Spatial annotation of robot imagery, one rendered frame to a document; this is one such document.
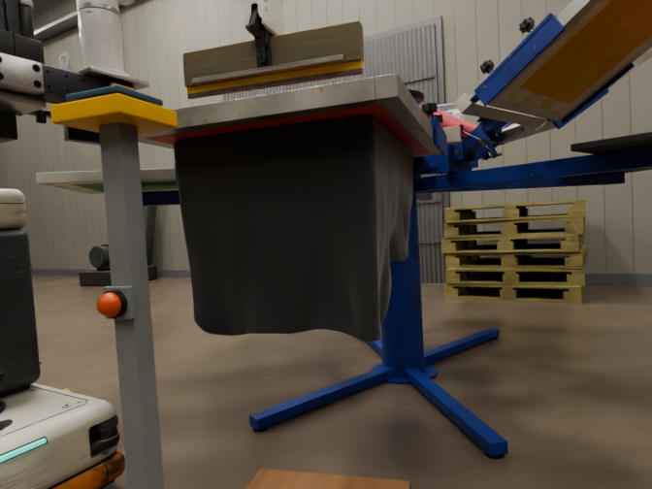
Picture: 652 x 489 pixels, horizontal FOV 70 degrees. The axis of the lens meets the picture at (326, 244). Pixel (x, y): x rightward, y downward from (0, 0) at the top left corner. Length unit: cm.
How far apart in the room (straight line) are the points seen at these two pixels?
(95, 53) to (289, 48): 50
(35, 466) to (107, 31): 107
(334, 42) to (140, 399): 73
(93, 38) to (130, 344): 78
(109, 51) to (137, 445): 89
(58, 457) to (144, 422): 66
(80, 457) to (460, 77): 484
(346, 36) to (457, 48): 456
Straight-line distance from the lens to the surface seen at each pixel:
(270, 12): 105
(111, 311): 76
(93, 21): 133
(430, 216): 528
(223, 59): 109
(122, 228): 78
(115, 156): 79
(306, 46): 101
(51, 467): 147
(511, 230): 418
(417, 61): 557
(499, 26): 548
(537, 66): 168
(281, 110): 85
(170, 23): 813
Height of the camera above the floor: 76
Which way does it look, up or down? 3 degrees down
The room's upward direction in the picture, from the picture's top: 3 degrees counter-clockwise
